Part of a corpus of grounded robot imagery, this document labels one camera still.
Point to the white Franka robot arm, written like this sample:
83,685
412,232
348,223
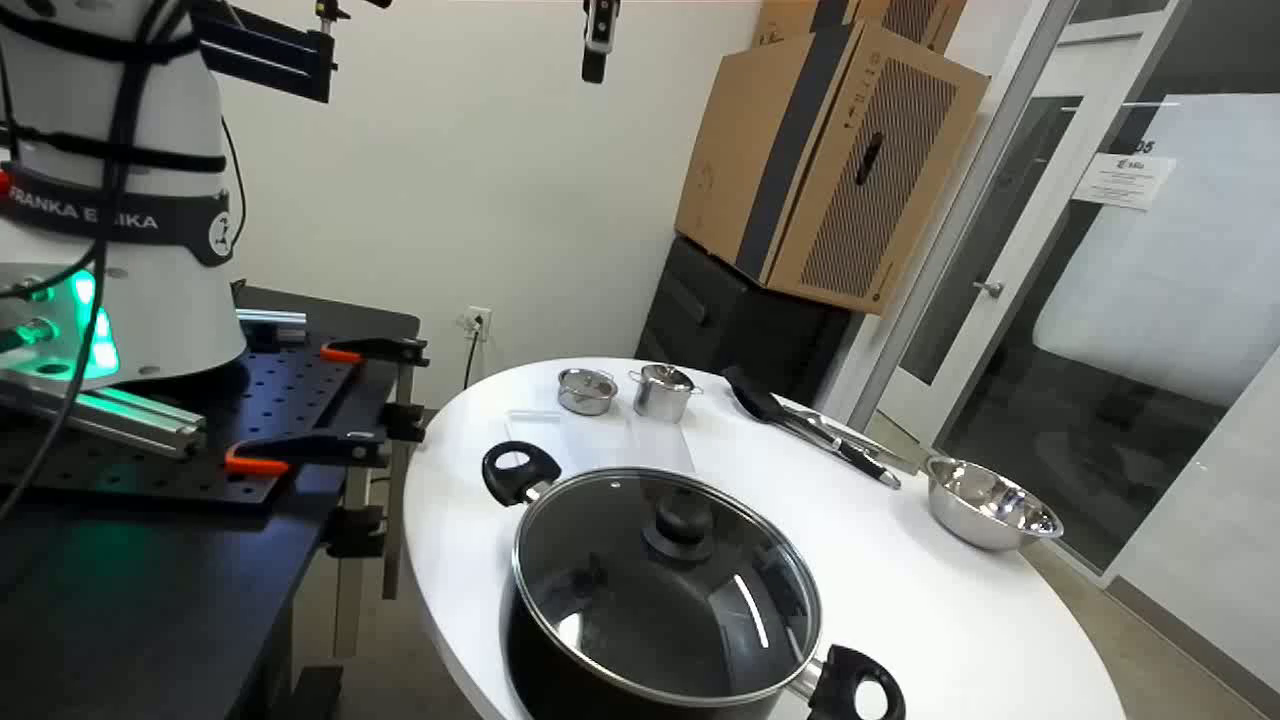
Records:
121,107

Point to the small steel pot with lid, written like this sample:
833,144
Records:
585,390

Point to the glass pot lid black knob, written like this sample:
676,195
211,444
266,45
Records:
625,587

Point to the steel mixing bowl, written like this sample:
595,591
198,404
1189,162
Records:
994,505

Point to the large cardboard box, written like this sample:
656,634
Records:
826,162

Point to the small cardboard box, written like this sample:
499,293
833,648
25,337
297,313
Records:
906,19

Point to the black drawer cabinet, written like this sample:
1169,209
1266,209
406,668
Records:
723,320

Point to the steel canister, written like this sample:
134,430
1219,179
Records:
663,390

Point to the black spatula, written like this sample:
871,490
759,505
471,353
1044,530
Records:
760,396

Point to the black and silver tongs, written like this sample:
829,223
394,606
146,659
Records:
854,436

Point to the white door with glass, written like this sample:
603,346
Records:
934,403

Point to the white paper sign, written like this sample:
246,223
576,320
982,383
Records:
1127,179

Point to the black cooking pot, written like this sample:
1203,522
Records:
545,685

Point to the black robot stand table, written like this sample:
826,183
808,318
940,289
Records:
134,600

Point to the white wall outlet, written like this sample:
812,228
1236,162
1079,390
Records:
479,320

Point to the aluminium frame post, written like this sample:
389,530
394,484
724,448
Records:
951,201

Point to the aluminium rail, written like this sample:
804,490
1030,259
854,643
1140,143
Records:
107,410

